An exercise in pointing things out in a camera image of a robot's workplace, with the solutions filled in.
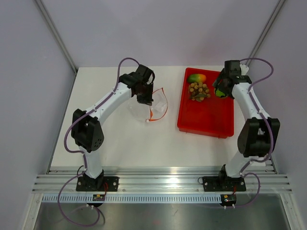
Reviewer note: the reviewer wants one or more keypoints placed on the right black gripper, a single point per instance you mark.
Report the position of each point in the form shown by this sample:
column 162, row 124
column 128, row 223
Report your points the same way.
column 221, row 76

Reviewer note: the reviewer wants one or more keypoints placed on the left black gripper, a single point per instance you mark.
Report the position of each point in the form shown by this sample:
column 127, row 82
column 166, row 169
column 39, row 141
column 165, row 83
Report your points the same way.
column 148, row 100

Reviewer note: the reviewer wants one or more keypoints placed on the green toy watermelon ball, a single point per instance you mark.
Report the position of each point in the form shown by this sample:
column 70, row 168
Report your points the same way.
column 219, row 93

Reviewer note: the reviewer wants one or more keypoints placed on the clear orange zip top bag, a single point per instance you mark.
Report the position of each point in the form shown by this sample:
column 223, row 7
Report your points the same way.
column 150, row 113

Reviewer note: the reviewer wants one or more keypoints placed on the brown toy longan bunch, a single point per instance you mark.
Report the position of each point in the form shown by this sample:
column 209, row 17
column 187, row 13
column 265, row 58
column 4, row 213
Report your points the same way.
column 198, row 91

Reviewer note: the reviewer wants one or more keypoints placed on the green orange toy mango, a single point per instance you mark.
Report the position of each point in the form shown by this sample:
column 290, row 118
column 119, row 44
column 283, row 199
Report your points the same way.
column 196, row 78

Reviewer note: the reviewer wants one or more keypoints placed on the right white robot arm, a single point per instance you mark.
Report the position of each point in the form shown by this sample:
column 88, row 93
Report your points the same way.
column 258, row 136

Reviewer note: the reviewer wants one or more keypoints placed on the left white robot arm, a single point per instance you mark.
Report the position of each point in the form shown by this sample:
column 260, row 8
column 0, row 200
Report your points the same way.
column 87, row 125

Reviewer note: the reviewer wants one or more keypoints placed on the right small circuit board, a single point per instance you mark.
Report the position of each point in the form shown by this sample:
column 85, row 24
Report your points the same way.
column 230, row 198

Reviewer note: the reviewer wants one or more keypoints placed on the small circuit board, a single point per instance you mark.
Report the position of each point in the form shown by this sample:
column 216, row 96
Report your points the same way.
column 99, row 197
column 230, row 198

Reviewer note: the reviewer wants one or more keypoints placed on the left small circuit board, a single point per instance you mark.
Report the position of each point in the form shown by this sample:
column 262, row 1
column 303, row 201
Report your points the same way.
column 99, row 197

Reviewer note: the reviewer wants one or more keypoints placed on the right aluminium corner post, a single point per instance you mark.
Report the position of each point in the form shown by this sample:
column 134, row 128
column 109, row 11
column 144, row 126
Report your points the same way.
column 265, row 31

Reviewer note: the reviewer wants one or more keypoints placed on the aluminium corner post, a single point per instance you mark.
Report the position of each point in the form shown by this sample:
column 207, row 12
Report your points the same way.
column 55, row 33
column 265, row 31

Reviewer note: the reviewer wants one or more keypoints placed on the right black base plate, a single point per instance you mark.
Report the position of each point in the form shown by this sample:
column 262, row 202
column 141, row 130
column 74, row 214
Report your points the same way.
column 228, row 184

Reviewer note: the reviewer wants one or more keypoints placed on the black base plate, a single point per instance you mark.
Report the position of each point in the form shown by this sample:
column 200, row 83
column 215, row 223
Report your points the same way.
column 112, row 183
column 228, row 184

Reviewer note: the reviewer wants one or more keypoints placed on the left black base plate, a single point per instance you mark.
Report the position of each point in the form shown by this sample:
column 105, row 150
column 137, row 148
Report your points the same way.
column 112, row 183

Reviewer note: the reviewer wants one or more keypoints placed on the left aluminium corner post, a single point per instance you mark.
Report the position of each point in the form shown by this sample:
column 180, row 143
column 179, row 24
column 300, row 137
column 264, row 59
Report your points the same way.
column 55, row 33

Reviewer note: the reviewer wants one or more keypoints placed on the aluminium rail frame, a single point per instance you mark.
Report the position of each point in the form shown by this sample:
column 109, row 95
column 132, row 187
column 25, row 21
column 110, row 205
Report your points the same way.
column 166, row 180

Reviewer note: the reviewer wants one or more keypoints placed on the white slotted cable duct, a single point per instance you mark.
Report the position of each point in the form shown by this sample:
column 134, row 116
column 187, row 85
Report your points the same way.
column 136, row 198

